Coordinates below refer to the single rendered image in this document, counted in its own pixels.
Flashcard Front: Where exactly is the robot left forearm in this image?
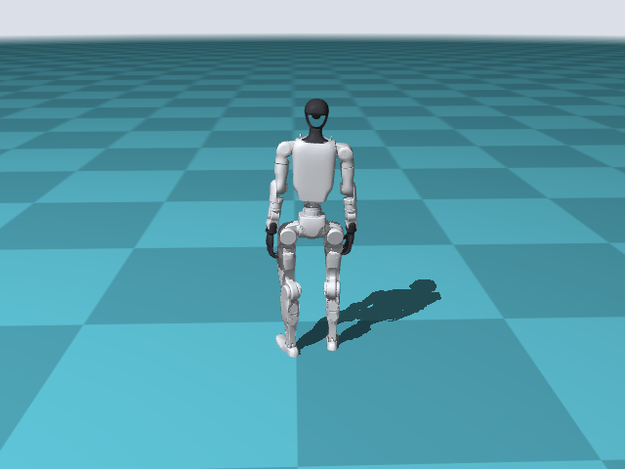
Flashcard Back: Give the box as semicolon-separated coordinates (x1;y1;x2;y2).
266;181;283;229

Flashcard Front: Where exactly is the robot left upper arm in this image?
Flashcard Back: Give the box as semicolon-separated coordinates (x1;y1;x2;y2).
273;141;295;194

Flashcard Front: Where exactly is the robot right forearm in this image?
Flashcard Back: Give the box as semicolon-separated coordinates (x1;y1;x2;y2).
343;183;357;228

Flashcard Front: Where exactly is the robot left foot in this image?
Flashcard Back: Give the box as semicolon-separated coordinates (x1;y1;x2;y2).
275;334;300;358

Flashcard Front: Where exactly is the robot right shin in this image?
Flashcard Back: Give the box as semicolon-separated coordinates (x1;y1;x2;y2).
326;281;340;342

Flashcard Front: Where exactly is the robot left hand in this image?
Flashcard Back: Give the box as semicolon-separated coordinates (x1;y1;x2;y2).
266;223;279;258

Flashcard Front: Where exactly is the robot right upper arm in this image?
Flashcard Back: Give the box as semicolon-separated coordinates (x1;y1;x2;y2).
335;143;354;195

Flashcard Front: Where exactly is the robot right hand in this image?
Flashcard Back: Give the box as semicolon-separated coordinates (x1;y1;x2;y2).
341;223;356;255

